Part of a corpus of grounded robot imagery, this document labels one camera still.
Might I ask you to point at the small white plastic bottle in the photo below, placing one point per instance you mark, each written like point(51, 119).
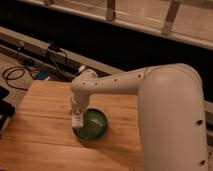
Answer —
point(77, 120)

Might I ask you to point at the black object at left edge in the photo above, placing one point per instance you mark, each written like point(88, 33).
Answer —
point(7, 110)

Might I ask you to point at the blue object on floor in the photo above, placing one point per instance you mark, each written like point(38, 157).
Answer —
point(42, 75)

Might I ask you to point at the green ceramic bowl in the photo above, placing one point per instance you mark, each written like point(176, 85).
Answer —
point(95, 125)

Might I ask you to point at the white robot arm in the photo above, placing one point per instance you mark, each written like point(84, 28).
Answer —
point(171, 112)

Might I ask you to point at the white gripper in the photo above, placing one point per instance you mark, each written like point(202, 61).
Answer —
point(79, 103)

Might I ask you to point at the white window frame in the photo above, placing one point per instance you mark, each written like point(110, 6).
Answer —
point(187, 21)

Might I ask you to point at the black power adapter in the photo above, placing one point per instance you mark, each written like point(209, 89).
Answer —
point(54, 48)

